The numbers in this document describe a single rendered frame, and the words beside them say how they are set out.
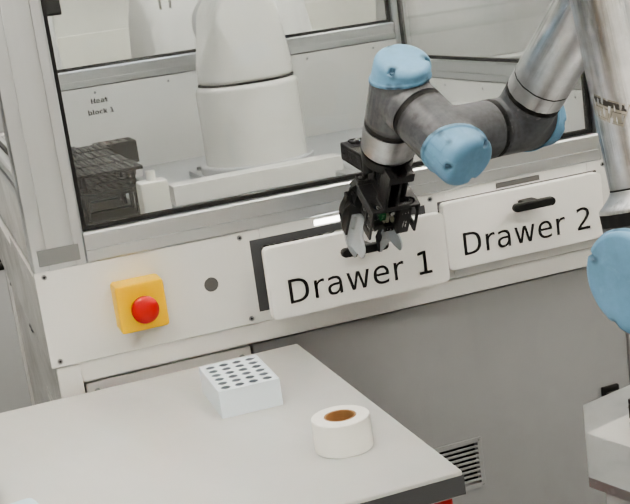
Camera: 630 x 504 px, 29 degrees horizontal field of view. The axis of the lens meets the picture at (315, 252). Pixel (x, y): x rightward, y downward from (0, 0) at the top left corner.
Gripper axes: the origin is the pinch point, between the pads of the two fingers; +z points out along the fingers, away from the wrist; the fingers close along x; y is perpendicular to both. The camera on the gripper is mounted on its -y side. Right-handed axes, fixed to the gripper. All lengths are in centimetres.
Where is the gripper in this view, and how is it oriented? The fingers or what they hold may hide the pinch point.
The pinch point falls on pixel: (366, 243)
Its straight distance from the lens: 176.4
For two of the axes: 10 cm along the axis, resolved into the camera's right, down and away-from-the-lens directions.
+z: -0.8, 7.0, 7.1
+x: 9.4, -2.0, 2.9
